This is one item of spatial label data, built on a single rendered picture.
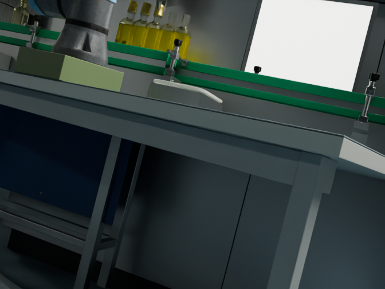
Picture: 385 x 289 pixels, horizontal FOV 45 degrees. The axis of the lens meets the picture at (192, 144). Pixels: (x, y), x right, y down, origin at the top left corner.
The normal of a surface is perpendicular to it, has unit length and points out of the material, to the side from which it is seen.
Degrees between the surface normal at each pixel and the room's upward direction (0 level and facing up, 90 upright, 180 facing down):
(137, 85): 90
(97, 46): 75
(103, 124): 90
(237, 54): 90
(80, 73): 90
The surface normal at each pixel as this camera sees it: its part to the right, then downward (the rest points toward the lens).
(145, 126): -0.58, -0.14
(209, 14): -0.33, -0.08
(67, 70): 0.77, 0.20
